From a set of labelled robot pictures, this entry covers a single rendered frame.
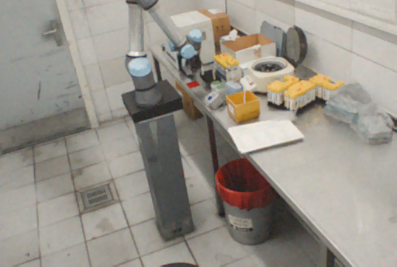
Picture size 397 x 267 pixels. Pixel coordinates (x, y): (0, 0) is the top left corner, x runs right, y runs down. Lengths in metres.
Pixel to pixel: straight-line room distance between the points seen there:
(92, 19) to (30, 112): 1.03
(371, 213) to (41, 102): 3.17
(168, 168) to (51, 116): 1.93
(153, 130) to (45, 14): 1.87
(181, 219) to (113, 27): 2.01
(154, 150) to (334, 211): 1.16
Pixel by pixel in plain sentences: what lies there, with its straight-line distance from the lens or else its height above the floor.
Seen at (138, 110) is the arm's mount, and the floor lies 0.94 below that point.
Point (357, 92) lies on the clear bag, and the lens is 2.10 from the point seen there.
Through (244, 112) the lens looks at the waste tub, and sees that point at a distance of 2.14.
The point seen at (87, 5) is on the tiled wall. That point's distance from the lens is 3.96.
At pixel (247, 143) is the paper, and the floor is 0.89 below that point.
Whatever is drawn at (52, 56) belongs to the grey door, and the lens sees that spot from 3.98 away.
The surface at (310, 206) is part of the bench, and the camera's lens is 1.64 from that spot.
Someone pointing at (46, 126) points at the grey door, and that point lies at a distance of 4.22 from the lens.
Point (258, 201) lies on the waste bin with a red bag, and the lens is 2.44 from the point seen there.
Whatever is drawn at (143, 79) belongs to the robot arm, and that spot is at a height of 1.09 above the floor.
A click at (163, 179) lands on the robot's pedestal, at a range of 2.53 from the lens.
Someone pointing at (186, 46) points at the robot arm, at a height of 1.21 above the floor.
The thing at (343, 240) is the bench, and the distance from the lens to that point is 1.53.
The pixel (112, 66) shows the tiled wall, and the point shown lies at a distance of 4.14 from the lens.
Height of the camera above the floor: 1.96
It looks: 29 degrees down
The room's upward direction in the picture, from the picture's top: 8 degrees counter-clockwise
